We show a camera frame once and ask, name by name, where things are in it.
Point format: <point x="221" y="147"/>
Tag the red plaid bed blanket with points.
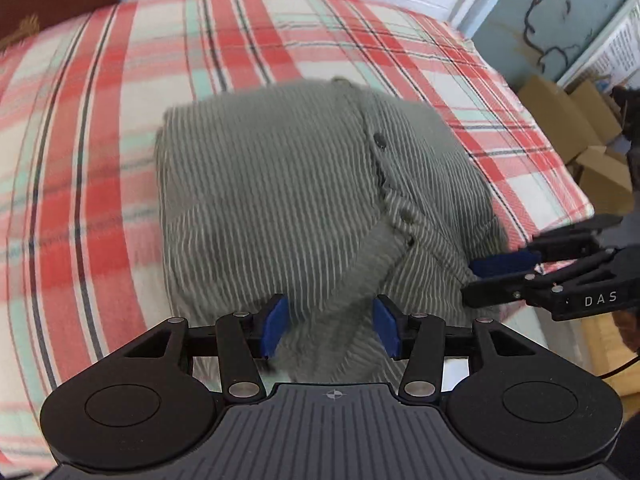
<point x="75" y="160"/>

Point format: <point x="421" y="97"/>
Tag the grey striped shirt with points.
<point x="275" y="185"/>

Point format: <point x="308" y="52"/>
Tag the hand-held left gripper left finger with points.
<point x="275" y="325"/>

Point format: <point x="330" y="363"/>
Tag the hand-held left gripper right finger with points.
<point x="387" y="327"/>

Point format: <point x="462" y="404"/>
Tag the newspaper sheet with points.
<point x="615" y="45"/>

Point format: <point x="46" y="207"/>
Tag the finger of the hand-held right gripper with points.
<point x="505" y="263"/>
<point x="490" y="294"/>

